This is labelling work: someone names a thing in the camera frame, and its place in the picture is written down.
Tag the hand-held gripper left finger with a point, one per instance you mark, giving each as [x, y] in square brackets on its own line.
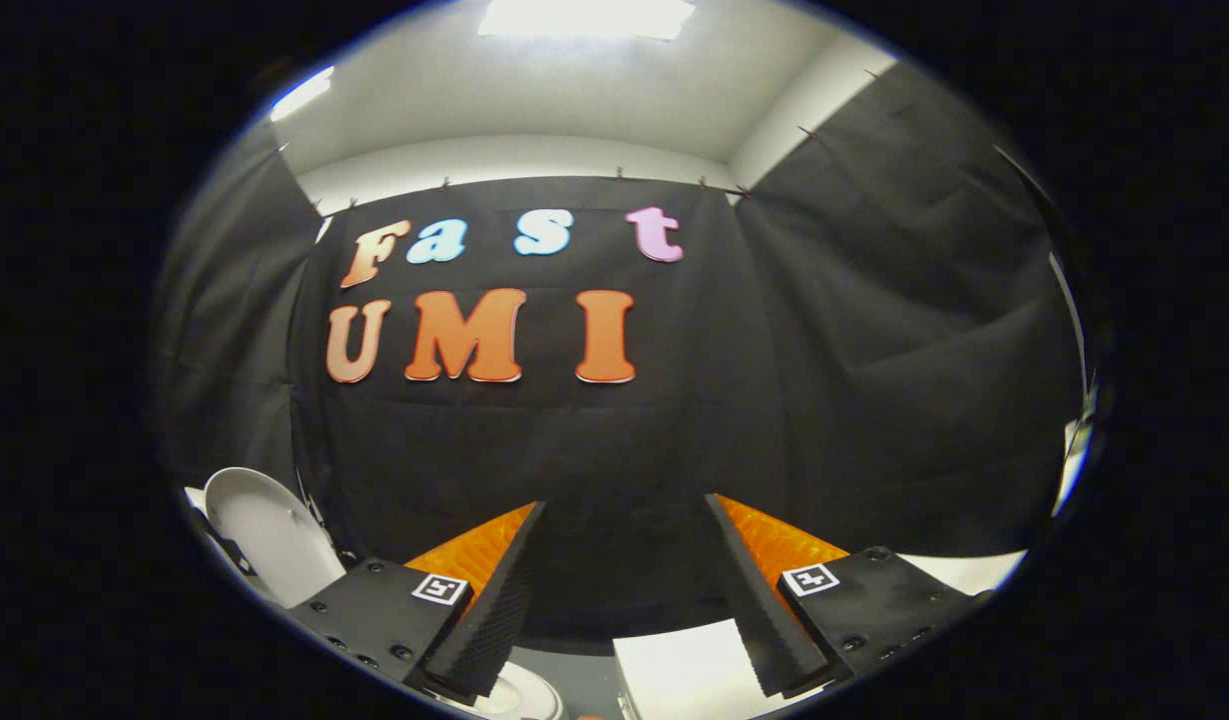
[499, 610]

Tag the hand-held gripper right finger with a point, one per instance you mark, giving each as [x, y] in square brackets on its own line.
[759, 610]

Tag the white toilet lid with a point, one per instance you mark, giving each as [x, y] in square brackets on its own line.
[269, 530]

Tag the white drawer cabinet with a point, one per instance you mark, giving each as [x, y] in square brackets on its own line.
[684, 675]

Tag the black backdrop cloth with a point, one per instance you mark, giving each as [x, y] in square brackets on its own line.
[774, 400]

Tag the small ceiling light panel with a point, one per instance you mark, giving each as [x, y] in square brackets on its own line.
[302, 92]

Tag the large ceiling light panel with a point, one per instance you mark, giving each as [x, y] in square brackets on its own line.
[586, 16]

